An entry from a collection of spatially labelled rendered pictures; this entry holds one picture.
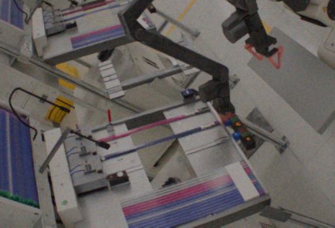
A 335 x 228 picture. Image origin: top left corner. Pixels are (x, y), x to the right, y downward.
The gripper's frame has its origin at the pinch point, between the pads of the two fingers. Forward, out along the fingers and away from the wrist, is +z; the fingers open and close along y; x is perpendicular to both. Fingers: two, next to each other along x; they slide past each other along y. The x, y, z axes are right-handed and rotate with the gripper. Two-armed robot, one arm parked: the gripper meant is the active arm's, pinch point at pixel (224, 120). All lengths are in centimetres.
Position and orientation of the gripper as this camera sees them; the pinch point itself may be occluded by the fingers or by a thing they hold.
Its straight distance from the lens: 193.9
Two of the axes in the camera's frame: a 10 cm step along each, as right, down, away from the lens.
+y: 3.0, 5.4, -7.8
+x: 9.5, -2.7, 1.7
